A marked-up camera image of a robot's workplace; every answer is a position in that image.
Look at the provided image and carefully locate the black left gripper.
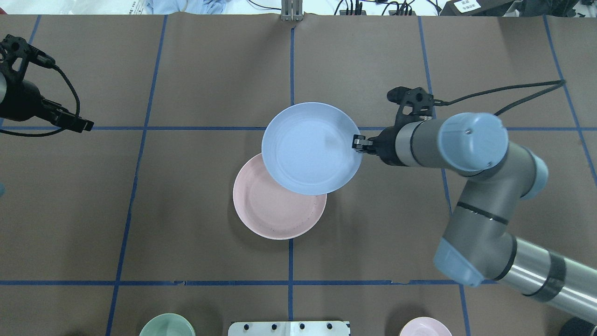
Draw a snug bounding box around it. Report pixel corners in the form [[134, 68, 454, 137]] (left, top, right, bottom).
[[0, 35, 94, 133]]

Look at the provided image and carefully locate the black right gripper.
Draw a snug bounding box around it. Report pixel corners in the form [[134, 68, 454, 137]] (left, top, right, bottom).
[[353, 87, 434, 167]]

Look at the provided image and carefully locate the blue plate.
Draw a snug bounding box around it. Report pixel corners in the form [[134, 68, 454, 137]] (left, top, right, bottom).
[[261, 102, 363, 195]]

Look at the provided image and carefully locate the pink plate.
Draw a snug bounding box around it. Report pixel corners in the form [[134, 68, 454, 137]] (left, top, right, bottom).
[[232, 154, 327, 240]]

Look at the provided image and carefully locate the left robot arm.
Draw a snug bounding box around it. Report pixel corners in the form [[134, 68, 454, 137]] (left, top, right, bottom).
[[0, 34, 94, 138]]

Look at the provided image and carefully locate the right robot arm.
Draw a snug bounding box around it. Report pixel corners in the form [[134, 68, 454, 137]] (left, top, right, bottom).
[[352, 81, 597, 324]]

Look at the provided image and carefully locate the light blue cloth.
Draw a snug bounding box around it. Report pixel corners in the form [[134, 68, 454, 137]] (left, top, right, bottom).
[[145, 0, 228, 15]]

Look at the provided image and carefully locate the pink bowl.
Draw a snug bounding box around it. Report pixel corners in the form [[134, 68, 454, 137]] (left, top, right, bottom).
[[399, 317, 452, 336]]

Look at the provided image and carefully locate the green bowl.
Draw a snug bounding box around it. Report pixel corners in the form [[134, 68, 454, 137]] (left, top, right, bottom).
[[139, 313, 196, 336]]

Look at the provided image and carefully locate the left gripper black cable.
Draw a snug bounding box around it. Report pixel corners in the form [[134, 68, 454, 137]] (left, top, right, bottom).
[[0, 63, 81, 138]]

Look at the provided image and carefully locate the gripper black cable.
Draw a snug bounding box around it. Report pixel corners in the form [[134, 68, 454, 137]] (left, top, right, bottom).
[[0, 63, 81, 138], [434, 79, 567, 117]]

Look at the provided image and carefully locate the aluminium frame post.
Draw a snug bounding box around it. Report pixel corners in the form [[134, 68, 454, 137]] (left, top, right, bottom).
[[281, 0, 304, 22]]

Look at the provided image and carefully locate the white camera stand base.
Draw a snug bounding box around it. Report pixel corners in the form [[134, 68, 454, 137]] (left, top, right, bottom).
[[228, 321, 351, 336]]

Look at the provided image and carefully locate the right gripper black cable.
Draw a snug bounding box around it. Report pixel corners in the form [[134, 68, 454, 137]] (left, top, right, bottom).
[[434, 79, 567, 117]]

